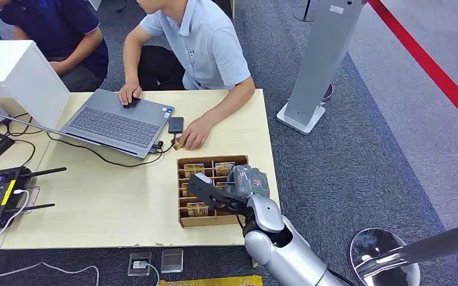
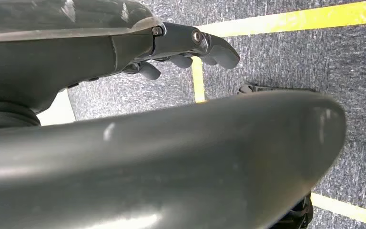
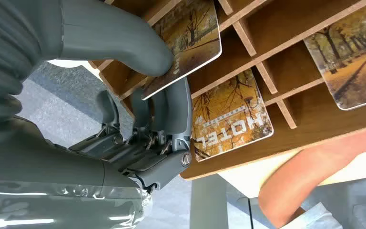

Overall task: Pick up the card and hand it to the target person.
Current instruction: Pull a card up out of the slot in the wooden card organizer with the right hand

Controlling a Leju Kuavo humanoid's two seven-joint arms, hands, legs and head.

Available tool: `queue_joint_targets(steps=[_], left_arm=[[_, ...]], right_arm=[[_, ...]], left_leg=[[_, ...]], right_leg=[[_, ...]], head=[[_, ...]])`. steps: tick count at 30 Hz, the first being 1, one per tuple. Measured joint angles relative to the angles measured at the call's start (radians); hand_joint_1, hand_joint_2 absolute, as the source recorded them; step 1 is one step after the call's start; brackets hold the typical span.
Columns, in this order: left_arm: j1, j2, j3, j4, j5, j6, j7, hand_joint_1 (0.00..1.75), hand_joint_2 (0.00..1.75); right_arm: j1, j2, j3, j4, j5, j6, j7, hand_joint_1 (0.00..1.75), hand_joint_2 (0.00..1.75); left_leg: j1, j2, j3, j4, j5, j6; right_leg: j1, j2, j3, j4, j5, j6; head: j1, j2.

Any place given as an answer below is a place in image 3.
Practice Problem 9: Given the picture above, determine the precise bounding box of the autumn hotel print card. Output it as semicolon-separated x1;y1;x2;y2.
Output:
191;68;275;163

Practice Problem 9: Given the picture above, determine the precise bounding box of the grey ribbed right arm sleeve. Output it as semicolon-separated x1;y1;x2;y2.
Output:
0;0;62;127

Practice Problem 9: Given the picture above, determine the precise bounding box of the autumn park path card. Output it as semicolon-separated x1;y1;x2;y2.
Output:
303;0;366;111

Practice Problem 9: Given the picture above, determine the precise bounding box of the brown wooden card rack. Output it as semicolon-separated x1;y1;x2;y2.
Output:
88;0;366;181

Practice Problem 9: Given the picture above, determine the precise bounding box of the thin black cable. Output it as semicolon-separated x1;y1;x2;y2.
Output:
247;197;255;229

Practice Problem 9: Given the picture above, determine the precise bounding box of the person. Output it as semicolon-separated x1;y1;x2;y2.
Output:
279;176;366;229

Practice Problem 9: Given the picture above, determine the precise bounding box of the grey table leg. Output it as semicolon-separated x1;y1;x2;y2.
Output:
189;174;228;229

